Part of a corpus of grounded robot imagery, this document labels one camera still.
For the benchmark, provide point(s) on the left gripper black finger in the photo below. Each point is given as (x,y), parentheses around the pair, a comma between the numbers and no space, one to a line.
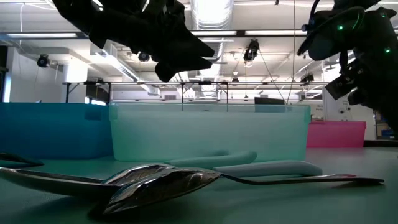
(192,46)
(174,66)

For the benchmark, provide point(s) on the silver metal spoon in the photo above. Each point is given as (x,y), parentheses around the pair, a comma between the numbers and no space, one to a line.
(161,189)

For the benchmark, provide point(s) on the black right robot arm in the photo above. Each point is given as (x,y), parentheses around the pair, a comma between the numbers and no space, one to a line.
(373,31)

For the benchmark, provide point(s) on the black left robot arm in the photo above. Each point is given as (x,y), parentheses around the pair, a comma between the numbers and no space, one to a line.
(74,12)

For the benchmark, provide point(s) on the shelf with blue bins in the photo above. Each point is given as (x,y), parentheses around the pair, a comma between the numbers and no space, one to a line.
(387,133)

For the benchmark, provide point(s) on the white pillar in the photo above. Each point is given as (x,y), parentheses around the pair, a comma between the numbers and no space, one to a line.
(332,109)

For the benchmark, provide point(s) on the pink plastic bin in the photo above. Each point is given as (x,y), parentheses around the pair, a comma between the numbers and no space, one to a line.
(335,133)

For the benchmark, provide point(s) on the translucent teal plastic bin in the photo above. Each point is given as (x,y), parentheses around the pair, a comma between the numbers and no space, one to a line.
(202,130)

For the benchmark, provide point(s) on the black monitor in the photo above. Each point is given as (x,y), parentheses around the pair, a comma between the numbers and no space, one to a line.
(269,100)
(98,93)

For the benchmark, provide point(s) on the blue plastic bin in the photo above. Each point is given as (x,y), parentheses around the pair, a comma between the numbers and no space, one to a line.
(46,130)

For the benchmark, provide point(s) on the black hanging ceiling camera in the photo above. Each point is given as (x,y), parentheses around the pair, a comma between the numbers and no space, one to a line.
(143,57)
(43,61)
(307,78)
(252,51)

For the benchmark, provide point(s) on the silver round ceiling duct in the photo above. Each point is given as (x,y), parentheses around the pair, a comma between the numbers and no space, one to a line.
(211,15)

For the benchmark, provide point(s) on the white rectangular ceiling duct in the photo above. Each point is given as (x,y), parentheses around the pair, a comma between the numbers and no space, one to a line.
(118,65)

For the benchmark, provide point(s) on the black overhead frame bar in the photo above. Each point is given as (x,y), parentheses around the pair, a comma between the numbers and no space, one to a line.
(241,32)

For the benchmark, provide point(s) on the black table edge rail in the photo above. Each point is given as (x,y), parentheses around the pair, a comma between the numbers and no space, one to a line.
(381,143)

